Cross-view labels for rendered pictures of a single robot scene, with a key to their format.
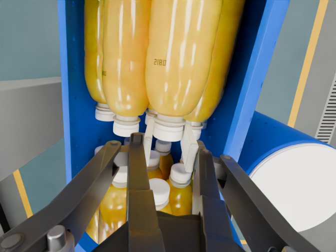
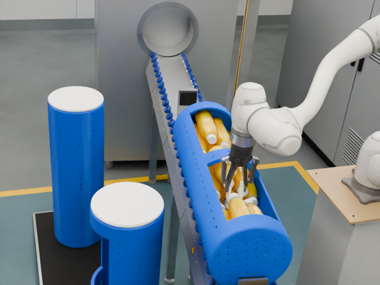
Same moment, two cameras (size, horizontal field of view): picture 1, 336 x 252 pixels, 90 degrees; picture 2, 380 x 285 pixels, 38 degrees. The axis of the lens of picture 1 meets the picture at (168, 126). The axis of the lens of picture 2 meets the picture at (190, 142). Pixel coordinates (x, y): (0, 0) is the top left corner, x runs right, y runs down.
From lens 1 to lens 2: 1.82 m
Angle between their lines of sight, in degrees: 43
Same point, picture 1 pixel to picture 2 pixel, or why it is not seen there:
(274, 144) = (152, 226)
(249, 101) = (216, 202)
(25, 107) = (331, 258)
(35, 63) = not seen: outside the picture
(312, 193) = (117, 203)
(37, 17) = not seen: outside the picture
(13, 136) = (325, 230)
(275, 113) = not seen: outside the picture
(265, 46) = (220, 211)
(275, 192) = (142, 201)
